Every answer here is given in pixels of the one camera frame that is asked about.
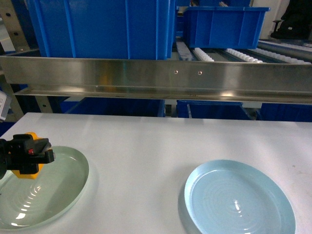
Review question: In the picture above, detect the perforated steel rack post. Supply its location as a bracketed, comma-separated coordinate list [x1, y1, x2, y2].
[0, 0, 30, 122]

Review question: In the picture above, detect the lower blue bin right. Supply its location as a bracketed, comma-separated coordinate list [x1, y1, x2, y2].
[257, 103, 312, 122]

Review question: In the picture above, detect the white roller conveyor track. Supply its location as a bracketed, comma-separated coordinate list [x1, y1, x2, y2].
[175, 41, 312, 65]

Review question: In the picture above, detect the large blue plastic bin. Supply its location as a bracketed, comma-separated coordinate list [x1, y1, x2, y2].
[27, 0, 176, 60]

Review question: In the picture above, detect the light blue glass plate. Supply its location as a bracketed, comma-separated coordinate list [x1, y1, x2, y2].
[183, 160, 296, 234]

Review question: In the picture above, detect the lower blue bin middle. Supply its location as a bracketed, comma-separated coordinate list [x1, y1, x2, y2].
[176, 100, 253, 120]

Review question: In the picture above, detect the lower blue bin left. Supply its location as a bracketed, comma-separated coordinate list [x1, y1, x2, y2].
[61, 97, 165, 117]

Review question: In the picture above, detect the black office chair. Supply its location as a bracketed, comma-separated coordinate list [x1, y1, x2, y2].
[270, 0, 312, 40]

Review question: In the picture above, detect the clear green glass plate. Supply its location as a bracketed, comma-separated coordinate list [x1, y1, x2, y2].
[0, 146, 89, 231]

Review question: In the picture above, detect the yellow two-stud toy block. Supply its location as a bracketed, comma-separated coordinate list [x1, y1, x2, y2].
[11, 132, 45, 180]

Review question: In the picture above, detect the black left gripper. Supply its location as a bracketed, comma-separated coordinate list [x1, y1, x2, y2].
[0, 133, 55, 179]

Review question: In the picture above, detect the small blue plastic bin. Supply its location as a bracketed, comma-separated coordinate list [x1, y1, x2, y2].
[182, 6, 270, 49]

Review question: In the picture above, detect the stainless steel shelf rail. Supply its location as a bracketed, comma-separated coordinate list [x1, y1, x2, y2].
[0, 56, 312, 104]

